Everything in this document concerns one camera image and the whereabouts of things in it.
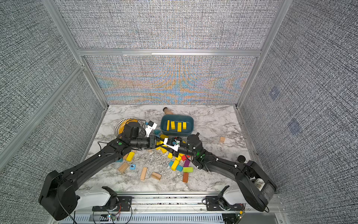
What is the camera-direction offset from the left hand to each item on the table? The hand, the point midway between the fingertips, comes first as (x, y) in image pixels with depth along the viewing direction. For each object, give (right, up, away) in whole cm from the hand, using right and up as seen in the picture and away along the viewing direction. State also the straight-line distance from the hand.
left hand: (167, 142), depth 73 cm
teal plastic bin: (+5, +8, +33) cm, 34 cm away
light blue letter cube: (-22, -17, +12) cm, 31 cm away
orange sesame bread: (-34, +8, +26) cm, 44 cm away
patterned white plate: (-40, +6, +30) cm, 50 cm away
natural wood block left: (-27, -16, +10) cm, 33 cm away
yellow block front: (+4, -15, +12) cm, 20 cm away
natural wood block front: (-15, -20, +10) cm, 27 cm away
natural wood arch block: (-7, -21, +9) cm, 24 cm away
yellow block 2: (-5, 0, +27) cm, 27 cm away
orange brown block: (+10, -22, +8) cm, 25 cm away
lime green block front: (+12, -18, +11) cm, 24 cm away
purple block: (+11, -16, +15) cm, 24 cm away
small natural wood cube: (+37, -2, +24) cm, 44 cm away
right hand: (-2, +2, +1) cm, 3 cm away
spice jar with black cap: (-3, +18, +40) cm, 44 cm away
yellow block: (-2, +8, +31) cm, 32 cm away
